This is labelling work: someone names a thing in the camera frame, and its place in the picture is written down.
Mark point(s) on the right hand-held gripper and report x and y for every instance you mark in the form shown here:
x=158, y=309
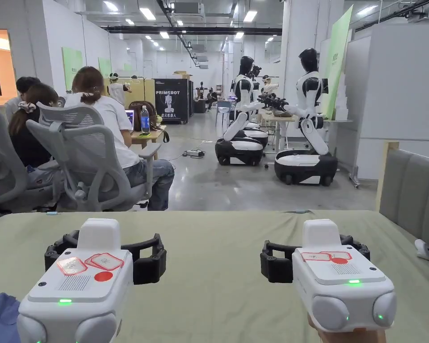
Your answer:
x=339, y=286

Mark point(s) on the dark blue garment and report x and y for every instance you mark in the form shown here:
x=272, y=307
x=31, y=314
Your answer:
x=0, y=319

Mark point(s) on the person's right hand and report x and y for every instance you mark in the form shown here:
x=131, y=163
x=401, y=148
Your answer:
x=346, y=336

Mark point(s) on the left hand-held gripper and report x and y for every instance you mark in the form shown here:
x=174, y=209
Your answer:
x=75, y=286

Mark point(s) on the white black humanoid robot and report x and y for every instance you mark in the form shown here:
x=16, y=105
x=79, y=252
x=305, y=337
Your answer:
x=239, y=121
x=259, y=134
x=309, y=107

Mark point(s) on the black printed cabinet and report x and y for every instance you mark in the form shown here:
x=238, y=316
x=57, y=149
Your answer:
x=169, y=102

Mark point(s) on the bed with pale green sheet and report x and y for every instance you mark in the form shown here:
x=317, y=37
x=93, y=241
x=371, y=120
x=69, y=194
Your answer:
x=214, y=257

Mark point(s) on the white power strip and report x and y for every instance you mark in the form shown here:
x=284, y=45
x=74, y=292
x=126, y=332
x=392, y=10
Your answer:
x=195, y=153

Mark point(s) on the grey padded headboard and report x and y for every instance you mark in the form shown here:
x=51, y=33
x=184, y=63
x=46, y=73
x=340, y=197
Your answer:
x=414, y=193

